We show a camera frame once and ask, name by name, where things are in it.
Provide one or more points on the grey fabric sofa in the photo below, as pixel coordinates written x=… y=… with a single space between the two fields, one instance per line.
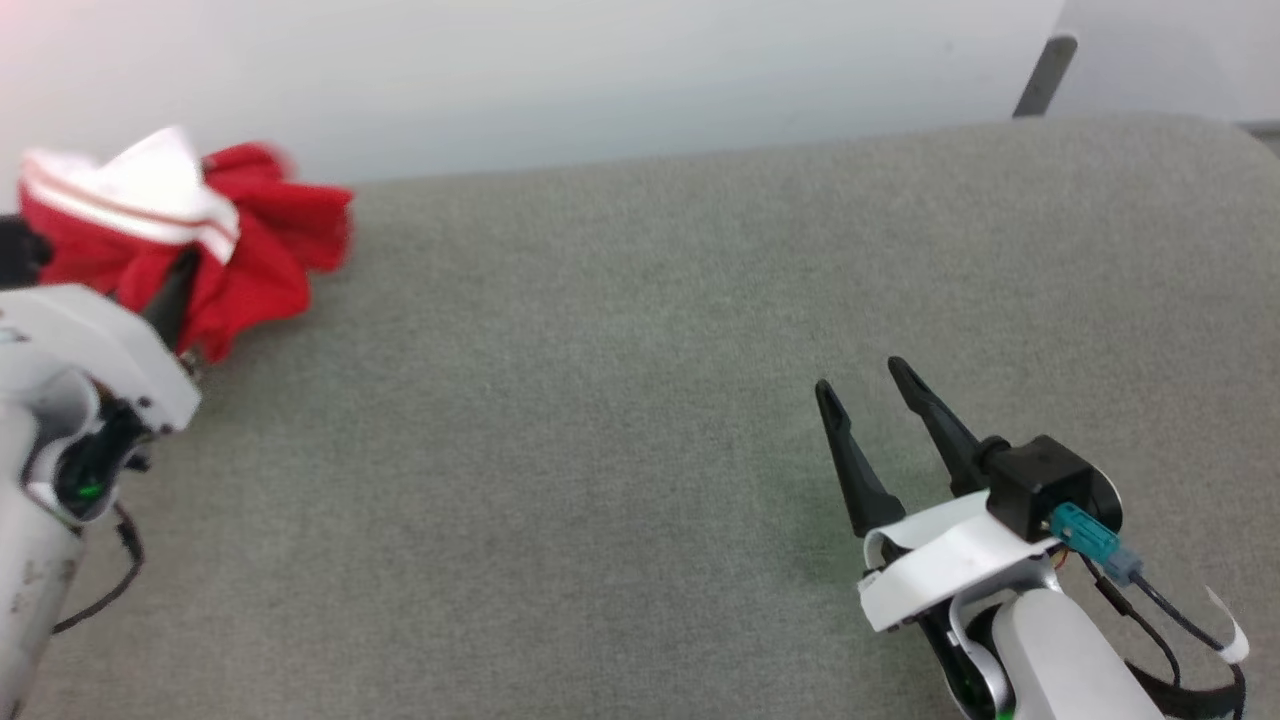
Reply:
x=600 y=400

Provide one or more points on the red white baseball jersey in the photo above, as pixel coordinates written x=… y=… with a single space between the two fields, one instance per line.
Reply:
x=270 y=240

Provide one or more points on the dark grey slanted post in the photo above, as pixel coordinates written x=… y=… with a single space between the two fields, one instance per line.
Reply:
x=1045 y=78

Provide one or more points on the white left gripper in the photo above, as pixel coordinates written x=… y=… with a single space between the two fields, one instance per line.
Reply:
x=100 y=345

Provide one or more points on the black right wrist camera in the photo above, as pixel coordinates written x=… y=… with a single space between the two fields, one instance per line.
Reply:
x=1040 y=480

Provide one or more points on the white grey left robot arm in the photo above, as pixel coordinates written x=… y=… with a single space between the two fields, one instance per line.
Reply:
x=30 y=600

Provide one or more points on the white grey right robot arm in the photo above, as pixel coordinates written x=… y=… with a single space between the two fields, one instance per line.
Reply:
x=1070 y=660

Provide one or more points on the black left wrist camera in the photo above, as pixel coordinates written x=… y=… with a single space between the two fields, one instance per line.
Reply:
x=15 y=255

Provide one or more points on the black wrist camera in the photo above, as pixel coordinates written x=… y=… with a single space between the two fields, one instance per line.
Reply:
x=15 y=255
x=1040 y=480

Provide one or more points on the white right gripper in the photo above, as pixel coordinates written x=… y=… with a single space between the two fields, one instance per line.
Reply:
x=940 y=570

